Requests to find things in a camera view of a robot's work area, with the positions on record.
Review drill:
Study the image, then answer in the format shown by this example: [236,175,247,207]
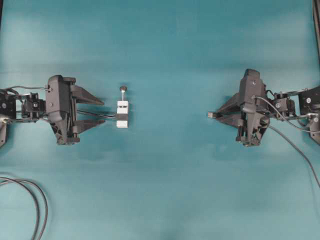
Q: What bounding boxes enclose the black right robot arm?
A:
[207,69,320,147]

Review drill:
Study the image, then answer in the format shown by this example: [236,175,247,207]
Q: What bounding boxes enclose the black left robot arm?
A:
[0,75,104,146]

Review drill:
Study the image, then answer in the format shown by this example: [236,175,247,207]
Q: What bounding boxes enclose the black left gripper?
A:
[45,75,105,145]

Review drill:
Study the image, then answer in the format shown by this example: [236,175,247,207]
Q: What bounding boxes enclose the black left wrist camera cable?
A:
[4,85,52,96]

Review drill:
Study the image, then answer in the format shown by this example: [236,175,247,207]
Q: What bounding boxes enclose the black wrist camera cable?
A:
[4,85,52,96]
[252,95,320,188]

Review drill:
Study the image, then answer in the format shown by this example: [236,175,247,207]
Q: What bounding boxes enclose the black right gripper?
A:
[215,68,270,147]

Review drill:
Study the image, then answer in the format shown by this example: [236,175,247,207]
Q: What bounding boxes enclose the black aluminium table frame rail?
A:
[310,0,320,83]

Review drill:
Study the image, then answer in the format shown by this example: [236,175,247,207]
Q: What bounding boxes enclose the black female USB connector cable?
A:
[76,110,129,121]

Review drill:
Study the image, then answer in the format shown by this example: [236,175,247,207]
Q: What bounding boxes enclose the white vise clamp with screw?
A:
[116,85,129,129]

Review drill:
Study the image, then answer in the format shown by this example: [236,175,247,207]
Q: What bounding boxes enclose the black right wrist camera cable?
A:
[252,95,320,188]

